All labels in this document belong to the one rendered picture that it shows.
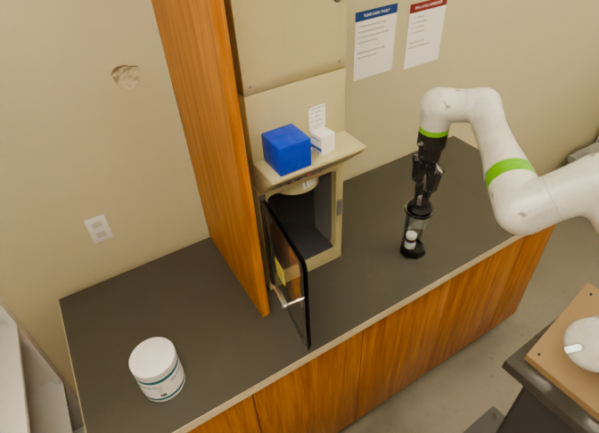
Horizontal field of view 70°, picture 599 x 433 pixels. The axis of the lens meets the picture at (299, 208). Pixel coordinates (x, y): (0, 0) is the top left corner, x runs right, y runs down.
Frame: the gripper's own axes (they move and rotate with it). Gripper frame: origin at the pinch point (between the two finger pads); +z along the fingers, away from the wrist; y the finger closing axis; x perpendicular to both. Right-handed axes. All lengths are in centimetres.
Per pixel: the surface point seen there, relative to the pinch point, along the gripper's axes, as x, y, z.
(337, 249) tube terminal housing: -27.4, -13.1, 23.4
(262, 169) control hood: -57, -9, -29
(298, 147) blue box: -48, -2, -36
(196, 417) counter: -98, 16, 28
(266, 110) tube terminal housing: -51, -13, -43
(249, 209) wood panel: -64, -4, -21
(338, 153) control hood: -34.7, -3.2, -28.6
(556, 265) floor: 141, 0, 123
